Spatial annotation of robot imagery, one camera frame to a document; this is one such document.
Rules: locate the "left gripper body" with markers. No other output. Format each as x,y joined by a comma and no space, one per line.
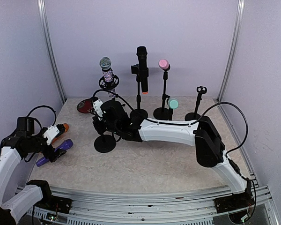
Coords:
47,153

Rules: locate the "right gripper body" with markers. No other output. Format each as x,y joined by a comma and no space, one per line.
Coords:
110,126

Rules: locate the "purple microphone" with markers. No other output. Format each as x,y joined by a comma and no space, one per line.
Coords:
66,145

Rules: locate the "orange microphone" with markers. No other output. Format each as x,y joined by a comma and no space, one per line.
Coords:
63,128

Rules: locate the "teal microphone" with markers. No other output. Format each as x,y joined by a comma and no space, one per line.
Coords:
172,103

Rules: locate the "pink microphone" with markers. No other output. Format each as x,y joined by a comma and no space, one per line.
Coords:
164,65

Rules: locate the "black round-base stand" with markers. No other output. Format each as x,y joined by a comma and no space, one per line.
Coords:
201,90

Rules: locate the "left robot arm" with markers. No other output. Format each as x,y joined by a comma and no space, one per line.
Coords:
16,147

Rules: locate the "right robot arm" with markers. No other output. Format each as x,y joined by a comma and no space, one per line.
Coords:
200,133

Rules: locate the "black tripod mic stand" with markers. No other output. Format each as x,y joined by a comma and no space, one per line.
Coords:
109,83

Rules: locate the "silver rhinestone microphone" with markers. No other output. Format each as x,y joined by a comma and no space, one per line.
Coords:
105,64

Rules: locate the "black tall microphone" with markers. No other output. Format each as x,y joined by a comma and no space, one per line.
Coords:
143,69

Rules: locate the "dark red floral plate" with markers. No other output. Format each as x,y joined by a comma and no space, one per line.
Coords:
85,106

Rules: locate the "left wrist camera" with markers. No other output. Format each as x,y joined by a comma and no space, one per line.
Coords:
53,132

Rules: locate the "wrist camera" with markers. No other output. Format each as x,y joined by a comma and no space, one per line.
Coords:
53,132
97,111

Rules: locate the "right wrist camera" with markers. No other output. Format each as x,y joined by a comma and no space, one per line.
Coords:
97,111

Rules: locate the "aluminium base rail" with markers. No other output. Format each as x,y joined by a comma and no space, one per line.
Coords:
202,207

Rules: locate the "left metal frame post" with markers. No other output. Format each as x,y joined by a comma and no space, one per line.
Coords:
49,47

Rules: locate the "metal frame post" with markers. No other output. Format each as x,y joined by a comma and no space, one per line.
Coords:
49,47
233,49

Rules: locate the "right metal frame post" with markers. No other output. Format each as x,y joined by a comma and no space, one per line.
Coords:
233,49

